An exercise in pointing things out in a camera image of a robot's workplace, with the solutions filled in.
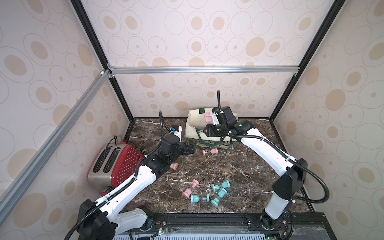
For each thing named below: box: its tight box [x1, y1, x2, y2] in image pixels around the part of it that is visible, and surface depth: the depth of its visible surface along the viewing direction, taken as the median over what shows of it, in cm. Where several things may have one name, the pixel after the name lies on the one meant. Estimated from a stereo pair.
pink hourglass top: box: [202, 147, 219, 156], surface depth 100 cm
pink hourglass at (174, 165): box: [170, 163, 179, 170], surface depth 93 cm
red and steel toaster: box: [87, 143, 144, 193], surface depth 78 cm
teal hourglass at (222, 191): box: [211, 180, 231, 196], surface depth 84 cm
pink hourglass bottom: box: [182, 188, 192, 199], surface depth 81 cm
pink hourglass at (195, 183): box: [192, 179, 200, 188], surface depth 87 cm
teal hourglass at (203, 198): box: [190, 193, 210, 204], surface depth 81 cm
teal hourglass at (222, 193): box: [210, 187, 228, 208], surface depth 82 cm
